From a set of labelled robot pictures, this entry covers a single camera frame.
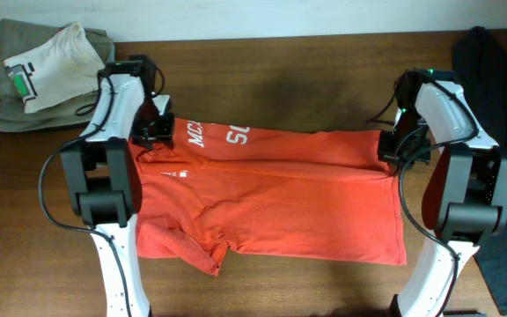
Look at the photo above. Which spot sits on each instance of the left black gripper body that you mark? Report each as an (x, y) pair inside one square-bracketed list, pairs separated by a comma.
[(148, 123)]

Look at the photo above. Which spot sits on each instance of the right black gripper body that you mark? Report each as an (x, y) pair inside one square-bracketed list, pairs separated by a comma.
[(407, 134)]

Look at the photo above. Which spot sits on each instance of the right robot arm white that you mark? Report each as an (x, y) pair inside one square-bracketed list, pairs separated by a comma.
[(465, 201)]

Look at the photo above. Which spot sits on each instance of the orange t-shirt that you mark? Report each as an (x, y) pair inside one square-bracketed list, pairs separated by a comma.
[(220, 188)]

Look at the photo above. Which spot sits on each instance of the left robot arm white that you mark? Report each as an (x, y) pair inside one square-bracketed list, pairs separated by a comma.
[(103, 184)]

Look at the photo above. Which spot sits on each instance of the white folded t-shirt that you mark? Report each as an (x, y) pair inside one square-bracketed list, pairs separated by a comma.
[(62, 68)]

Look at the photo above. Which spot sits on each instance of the olive folded garment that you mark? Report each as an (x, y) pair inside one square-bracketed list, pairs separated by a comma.
[(17, 37)]

